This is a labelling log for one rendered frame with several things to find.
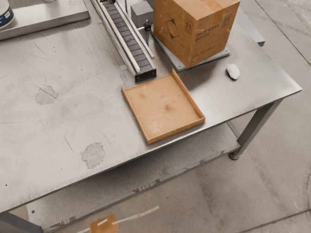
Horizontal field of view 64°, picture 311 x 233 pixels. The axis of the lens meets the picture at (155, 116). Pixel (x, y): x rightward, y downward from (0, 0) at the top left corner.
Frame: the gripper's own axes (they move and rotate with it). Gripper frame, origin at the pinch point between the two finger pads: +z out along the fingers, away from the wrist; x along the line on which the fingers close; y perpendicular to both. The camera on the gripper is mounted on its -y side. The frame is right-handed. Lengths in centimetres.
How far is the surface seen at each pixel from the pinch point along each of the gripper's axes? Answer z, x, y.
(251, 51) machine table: -17, 51, -58
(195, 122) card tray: -33, 73, -7
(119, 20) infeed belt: 1.2, 10.2, -1.4
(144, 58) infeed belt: -14.6, 37.5, -2.2
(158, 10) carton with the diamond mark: -19.6, 19.3, -15.8
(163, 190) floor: 42, 115, 2
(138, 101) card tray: -20, 57, 9
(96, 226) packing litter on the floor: 40, 118, 51
